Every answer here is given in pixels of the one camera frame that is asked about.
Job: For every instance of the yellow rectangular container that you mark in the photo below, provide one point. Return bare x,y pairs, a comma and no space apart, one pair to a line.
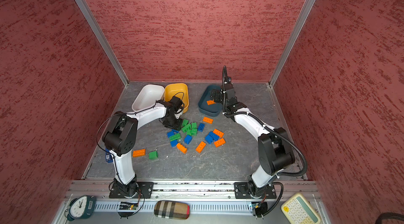
179,90

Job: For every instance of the teal rectangular container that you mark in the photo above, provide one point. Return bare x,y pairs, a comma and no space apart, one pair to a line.
209,110

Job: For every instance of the green long lego centre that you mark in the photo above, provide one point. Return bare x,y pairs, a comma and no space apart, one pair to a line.
186,129

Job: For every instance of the yellow green calculator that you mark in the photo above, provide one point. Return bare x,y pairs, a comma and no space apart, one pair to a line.
299,211

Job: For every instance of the green lego cluster right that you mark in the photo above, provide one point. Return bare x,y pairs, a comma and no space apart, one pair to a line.
193,129

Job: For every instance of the green lego cluster top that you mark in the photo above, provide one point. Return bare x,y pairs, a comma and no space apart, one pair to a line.
185,122

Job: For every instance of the blue lego far left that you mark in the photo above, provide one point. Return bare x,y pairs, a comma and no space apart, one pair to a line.
171,133

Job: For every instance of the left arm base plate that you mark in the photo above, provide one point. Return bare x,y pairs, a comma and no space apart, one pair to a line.
131,191

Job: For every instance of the green analog clock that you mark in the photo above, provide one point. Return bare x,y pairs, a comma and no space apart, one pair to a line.
81,208

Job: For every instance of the plaid fabric pouch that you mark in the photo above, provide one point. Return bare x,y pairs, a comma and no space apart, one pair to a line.
172,210

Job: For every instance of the green long lego left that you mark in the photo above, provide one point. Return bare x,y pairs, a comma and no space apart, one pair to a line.
174,137

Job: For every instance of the green lego cluster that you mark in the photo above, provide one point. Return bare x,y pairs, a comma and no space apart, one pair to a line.
185,122
193,129

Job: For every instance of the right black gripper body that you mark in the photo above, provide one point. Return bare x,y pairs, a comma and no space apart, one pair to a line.
218,96

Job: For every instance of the orange lego near left arm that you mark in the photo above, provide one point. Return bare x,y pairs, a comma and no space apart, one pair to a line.
139,153

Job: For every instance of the blue lego upper right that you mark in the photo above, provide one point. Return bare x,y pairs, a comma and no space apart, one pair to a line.
201,127

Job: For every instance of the blue lego lower left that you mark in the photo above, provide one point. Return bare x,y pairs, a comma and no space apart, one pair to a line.
173,143

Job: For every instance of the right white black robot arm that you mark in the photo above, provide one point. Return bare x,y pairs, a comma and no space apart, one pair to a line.
275,153

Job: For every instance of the white rectangular container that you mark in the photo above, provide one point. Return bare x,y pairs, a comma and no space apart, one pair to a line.
148,96

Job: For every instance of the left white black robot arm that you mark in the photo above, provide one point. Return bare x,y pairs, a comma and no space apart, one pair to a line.
120,138

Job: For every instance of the blue lego pair right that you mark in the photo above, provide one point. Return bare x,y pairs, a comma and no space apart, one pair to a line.
211,137

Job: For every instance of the blue lego bottom centre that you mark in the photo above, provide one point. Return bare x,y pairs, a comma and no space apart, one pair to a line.
188,139

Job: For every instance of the green long lego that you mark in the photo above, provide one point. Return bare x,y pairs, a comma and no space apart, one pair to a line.
186,129
174,137

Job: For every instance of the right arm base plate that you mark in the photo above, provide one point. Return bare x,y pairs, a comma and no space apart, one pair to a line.
248,190

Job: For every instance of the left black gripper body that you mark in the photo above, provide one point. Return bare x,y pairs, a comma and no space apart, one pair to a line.
172,122

